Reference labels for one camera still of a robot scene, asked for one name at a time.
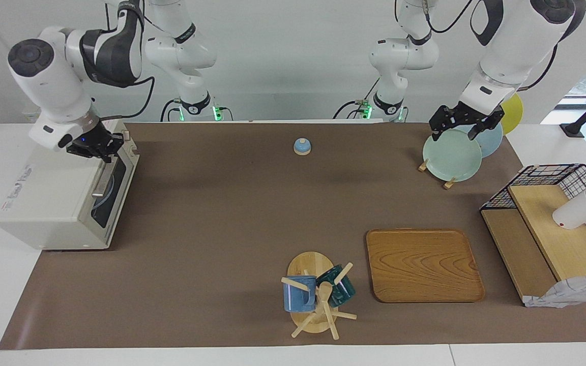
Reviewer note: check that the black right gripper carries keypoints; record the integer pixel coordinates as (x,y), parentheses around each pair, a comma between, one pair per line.
(94,142)

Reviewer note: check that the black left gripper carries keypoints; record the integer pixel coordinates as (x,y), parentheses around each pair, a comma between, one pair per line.
(463,114)

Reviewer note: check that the light blue plate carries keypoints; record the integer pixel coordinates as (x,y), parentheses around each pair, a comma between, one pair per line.
(112,187)

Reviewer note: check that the toaster oven glass door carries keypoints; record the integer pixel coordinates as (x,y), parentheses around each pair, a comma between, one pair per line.
(120,203)

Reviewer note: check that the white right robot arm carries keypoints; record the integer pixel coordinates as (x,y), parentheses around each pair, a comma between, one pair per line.
(49,76)

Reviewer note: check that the cream toaster oven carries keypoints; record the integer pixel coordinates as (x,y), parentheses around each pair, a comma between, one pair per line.
(44,198)

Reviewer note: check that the pale green plate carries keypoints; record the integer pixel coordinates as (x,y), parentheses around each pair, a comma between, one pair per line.
(450,157)

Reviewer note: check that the blue upright rack plate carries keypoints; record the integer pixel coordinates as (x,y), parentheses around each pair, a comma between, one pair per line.
(491,142)

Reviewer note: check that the wooden plate rack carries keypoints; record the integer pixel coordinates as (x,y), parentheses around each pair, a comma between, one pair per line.
(449,183)

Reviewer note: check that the yellow plate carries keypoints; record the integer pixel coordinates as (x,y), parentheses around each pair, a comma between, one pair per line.
(514,114)

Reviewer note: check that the brown wooden tray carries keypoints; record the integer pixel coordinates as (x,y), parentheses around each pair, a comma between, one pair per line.
(420,264)

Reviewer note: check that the white cup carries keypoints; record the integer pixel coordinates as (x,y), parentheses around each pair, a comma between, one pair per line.
(575,213)

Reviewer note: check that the small blue dome bell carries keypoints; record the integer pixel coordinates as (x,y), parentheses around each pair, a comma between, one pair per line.
(302,147)

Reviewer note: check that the brown table mat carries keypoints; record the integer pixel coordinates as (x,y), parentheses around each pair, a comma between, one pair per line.
(252,229)

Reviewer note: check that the dark green mug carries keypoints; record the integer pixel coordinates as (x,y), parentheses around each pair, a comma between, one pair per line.
(344,292)

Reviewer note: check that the wooden mug tree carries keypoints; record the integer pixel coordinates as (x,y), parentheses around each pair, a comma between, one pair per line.
(309,264)

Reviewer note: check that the white patterned cloth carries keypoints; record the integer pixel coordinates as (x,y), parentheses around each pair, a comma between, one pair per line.
(567,292)

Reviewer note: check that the blue mug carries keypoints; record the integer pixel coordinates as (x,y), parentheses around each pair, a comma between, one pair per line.
(298,297)

